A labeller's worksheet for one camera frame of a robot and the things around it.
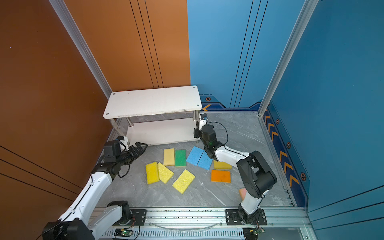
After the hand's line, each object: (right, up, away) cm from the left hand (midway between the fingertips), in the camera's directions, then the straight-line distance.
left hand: (143, 147), depth 83 cm
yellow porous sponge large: (+23, -20, 0) cm, 30 cm away
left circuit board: (-5, -39, -12) cm, 41 cm away
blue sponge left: (+29, -7, +11) cm, 32 cm away
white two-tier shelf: (-5, +19, +36) cm, 41 cm away
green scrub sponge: (+20, -8, +10) cm, 24 cm away
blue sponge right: (+35, -10, +9) cm, 38 cm away
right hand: (+30, +14, +6) cm, 34 cm away
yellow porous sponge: (+11, -16, +4) cm, 21 cm away
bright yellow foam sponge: (+5, -16, +3) cm, 17 cm away
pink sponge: (+55, -24, -4) cm, 60 cm away
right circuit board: (+56, -39, -13) cm, 70 cm away
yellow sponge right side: (+44, -12, +9) cm, 46 cm away
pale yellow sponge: (+12, -8, +11) cm, 19 cm away
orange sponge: (+45, -18, +3) cm, 48 cm away
